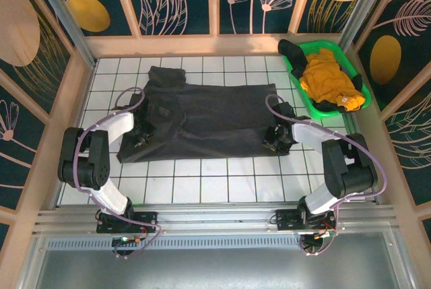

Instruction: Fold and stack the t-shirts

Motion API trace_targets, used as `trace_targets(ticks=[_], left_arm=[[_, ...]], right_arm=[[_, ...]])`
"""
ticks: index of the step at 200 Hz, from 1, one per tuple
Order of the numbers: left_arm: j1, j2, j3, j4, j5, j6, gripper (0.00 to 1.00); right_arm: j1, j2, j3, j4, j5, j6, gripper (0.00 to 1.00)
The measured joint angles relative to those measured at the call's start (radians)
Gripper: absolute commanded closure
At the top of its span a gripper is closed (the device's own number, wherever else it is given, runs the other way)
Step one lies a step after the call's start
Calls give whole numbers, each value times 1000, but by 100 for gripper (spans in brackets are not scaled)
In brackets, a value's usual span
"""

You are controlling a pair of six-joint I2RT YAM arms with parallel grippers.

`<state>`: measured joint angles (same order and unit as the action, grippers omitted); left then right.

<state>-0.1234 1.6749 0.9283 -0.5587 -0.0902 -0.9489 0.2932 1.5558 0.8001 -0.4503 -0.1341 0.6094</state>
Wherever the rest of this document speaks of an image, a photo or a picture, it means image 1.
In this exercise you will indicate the dark grey t-shirt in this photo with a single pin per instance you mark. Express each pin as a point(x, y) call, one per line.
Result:
point(219, 110)

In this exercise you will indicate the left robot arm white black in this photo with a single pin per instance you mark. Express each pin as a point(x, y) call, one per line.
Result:
point(114, 198)

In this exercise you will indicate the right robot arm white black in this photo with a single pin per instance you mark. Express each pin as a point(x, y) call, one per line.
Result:
point(320, 201)

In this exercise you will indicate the green plastic basket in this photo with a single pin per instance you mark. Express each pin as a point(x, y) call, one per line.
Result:
point(323, 114)

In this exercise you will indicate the orange t-shirt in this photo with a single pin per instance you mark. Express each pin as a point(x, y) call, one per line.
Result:
point(323, 76)

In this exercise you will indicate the slotted metal strip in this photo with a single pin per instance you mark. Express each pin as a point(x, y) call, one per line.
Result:
point(215, 242)

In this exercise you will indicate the grey metal sheet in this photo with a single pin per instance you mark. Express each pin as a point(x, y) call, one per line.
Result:
point(215, 268)

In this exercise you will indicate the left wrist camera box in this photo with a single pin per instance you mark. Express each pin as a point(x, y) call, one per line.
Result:
point(137, 100)

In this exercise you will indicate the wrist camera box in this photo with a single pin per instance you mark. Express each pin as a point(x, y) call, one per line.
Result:
point(137, 100)
point(285, 110)

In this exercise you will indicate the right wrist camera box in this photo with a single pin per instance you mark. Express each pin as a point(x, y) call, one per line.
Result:
point(285, 110)

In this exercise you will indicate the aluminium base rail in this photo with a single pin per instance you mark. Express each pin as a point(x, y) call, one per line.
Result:
point(215, 218)

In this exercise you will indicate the aluminium corner post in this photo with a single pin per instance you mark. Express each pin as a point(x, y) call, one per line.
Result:
point(363, 6)
point(67, 19)

